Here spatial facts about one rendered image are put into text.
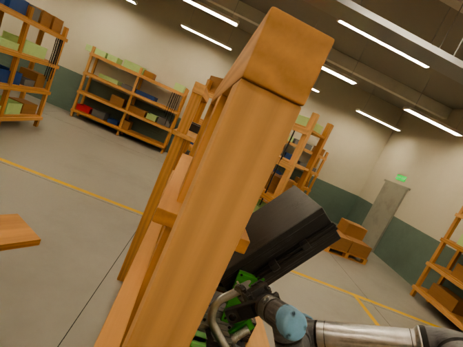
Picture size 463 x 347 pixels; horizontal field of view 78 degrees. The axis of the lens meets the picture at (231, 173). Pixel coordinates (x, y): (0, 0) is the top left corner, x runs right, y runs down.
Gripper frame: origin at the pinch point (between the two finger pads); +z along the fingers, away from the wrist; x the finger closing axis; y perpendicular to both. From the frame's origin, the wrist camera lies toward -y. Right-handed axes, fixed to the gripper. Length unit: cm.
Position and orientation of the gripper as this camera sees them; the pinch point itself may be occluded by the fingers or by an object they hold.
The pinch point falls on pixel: (236, 292)
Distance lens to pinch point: 112.9
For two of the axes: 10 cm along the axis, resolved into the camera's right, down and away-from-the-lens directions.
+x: -3.9, -9.2, -0.4
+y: 8.5, -3.7, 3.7
